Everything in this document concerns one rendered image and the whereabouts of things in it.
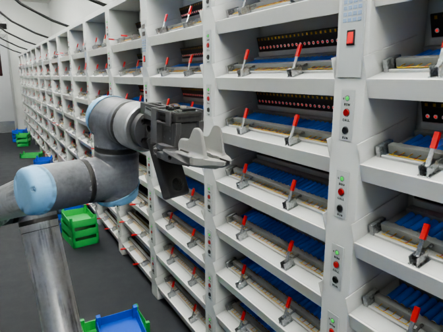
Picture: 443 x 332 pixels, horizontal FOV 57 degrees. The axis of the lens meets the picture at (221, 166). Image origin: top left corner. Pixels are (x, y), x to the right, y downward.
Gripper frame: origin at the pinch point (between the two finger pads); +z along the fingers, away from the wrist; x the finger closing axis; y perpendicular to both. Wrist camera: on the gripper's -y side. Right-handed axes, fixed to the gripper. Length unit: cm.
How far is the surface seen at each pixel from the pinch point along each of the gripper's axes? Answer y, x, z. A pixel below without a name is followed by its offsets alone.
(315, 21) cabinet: 27, 75, -38
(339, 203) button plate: -19, 48, -5
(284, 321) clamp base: -66, 54, -22
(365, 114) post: 4.3, 47.6, -2.2
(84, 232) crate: -124, 83, -231
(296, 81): 10, 53, -26
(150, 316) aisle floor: -125, 67, -117
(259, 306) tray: -69, 57, -35
